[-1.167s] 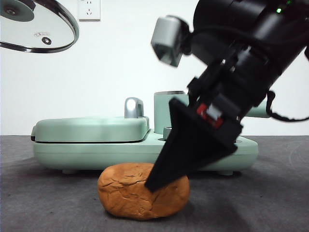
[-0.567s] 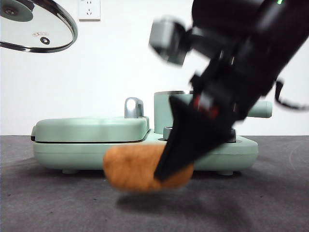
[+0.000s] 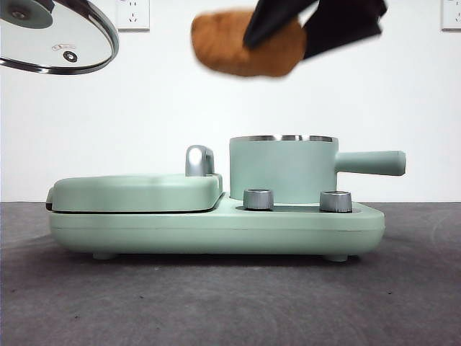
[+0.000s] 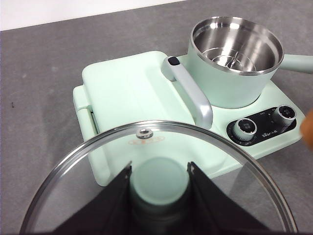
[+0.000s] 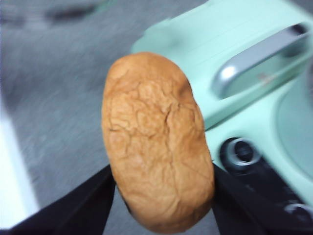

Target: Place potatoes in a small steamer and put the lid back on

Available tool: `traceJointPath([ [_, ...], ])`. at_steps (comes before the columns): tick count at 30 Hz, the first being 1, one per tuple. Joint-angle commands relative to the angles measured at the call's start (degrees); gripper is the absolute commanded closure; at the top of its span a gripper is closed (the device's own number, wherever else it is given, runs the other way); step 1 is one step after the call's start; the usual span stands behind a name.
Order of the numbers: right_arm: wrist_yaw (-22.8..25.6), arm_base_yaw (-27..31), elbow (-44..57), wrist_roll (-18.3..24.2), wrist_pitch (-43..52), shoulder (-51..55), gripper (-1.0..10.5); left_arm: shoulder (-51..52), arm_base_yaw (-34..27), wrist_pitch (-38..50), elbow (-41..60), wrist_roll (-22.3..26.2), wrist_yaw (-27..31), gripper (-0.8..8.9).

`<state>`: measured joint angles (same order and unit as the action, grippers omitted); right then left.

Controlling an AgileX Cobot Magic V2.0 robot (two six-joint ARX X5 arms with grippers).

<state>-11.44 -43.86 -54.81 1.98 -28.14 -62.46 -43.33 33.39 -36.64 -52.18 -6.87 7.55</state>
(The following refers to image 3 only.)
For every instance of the green breakfast machine base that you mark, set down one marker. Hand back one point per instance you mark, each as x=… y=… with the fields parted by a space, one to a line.
x=216 y=230

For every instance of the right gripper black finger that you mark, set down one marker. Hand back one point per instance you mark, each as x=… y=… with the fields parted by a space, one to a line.
x=342 y=25
x=273 y=19

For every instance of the brown potato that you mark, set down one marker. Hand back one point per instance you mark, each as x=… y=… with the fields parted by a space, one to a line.
x=223 y=43

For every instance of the white wall socket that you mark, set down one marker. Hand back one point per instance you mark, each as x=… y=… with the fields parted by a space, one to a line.
x=135 y=16
x=452 y=14

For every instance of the glass lid with green knob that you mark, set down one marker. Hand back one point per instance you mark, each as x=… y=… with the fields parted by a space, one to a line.
x=54 y=39

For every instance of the silver control knob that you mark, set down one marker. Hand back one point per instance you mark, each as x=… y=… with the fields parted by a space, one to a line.
x=335 y=202
x=258 y=199

